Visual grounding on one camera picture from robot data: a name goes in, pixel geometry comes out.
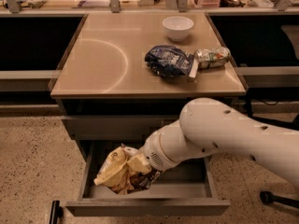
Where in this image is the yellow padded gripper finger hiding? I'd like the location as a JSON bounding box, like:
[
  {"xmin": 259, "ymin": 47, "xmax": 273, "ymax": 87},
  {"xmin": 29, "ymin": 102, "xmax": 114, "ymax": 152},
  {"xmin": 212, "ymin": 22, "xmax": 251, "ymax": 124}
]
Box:
[{"xmin": 127, "ymin": 152, "xmax": 151, "ymax": 175}]

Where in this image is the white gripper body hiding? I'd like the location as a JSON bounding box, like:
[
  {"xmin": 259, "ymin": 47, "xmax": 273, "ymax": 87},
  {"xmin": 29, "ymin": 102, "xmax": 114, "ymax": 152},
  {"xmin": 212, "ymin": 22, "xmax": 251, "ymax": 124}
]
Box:
[{"xmin": 141, "ymin": 132, "xmax": 170, "ymax": 171}]

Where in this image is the brown and yellow chip bag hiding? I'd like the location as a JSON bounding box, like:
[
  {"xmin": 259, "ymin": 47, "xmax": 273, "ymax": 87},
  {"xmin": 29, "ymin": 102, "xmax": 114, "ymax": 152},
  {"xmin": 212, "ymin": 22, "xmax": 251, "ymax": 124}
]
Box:
[{"xmin": 93, "ymin": 144, "xmax": 161, "ymax": 195}]

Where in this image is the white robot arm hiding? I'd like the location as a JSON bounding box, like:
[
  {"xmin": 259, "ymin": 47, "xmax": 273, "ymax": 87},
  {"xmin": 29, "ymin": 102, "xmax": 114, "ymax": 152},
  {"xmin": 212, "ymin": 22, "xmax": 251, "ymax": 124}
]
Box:
[{"xmin": 139, "ymin": 98, "xmax": 299, "ymax": 187}]

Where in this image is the closed top drawer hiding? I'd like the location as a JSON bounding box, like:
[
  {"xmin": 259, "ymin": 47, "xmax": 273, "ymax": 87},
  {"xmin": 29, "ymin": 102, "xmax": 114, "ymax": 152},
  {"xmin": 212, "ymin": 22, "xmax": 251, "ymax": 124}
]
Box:
[{"xmin": 63, "ymin": 115, "xmax": 178, "ymax": 142}]

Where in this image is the open middle drawer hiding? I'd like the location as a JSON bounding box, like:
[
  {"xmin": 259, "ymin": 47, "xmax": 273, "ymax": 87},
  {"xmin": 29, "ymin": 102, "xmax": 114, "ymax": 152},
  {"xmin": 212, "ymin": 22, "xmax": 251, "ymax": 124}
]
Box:
[{"xmin": 66, "ymin": 141, "xmax": 230, "ymax": 217}]

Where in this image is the grey drawer cabinet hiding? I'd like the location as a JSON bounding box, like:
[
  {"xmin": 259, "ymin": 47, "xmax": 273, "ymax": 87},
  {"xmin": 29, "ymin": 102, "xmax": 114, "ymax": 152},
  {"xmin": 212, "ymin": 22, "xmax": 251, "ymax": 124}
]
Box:
[{"xmin": 48, "ymin": 10, "xmax": 249, "ymax": 161}]

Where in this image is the blue chip bag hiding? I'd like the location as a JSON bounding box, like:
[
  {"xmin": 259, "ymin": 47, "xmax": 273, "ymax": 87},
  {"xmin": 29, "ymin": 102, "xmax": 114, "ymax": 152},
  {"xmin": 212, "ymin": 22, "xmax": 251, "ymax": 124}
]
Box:
[{"xmin": 145, "ymin": 45, "xmax": 198, "ymax": 78}]

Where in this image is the black table leg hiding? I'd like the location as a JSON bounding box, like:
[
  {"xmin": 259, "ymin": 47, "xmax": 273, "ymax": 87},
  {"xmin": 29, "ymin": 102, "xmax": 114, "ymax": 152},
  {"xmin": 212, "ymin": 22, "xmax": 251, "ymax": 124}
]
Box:
[{"xmin": 244, "ymin": 94, "xmax": 253, "ymax": 118}]

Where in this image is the black chair leg with caster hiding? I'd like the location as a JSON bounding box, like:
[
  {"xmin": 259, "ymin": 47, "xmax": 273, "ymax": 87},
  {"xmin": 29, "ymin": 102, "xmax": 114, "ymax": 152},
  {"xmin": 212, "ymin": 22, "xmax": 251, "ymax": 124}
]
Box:
[{"xmin": 260, "ymin": 191, "xmax": 299, "ymax": 209}]

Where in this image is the white bowl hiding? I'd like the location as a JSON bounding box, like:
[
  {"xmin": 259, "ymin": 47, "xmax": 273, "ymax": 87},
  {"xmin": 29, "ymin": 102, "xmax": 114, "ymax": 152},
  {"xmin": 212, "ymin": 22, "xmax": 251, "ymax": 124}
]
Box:
[{"xmin": 163, "ymin": 16, "xmax": 194, "ymax": 41}]

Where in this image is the black handle bar at floor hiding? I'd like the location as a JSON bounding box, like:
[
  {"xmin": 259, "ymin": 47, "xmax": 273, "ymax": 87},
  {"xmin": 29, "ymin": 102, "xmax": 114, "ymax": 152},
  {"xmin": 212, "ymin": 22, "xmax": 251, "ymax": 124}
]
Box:
[{"xmin": 49, "ymin": 200, "xmax": 64, "ymax": 224}]

